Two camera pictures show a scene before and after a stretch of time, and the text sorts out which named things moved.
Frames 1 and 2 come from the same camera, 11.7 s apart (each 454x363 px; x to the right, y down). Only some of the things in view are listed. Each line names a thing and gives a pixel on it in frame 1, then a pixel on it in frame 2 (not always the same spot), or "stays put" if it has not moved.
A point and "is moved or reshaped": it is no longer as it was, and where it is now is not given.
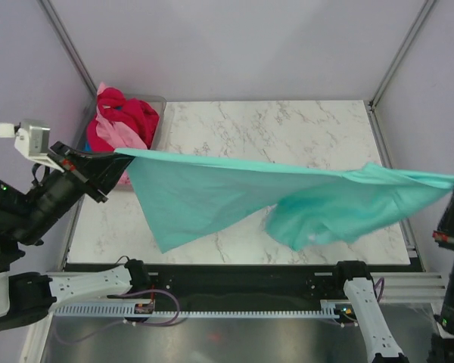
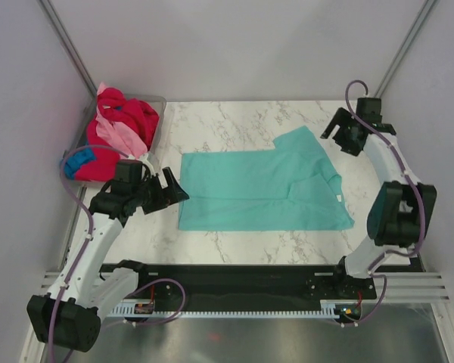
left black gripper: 93,172 -> 174,191
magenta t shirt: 113,103 stays put
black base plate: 250,283 stays put
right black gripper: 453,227 -> 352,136
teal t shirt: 178,192 is moved or reshaped
